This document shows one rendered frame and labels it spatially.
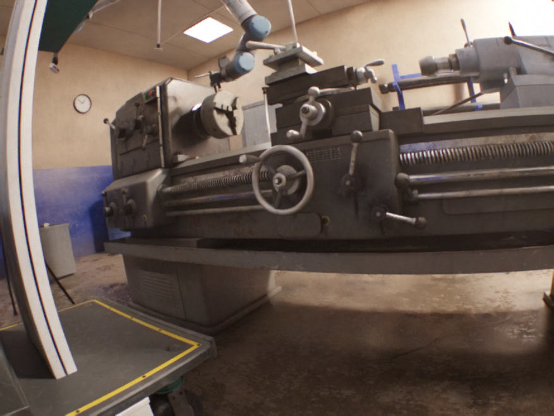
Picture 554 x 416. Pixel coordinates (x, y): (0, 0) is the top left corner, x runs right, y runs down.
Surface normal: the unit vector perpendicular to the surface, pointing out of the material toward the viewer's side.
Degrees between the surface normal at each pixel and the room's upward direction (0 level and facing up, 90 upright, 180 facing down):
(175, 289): 90
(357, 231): 90
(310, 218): 90
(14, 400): 90
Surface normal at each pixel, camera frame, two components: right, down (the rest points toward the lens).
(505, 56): -0.51, 0.18
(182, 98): 0.85, -0.06
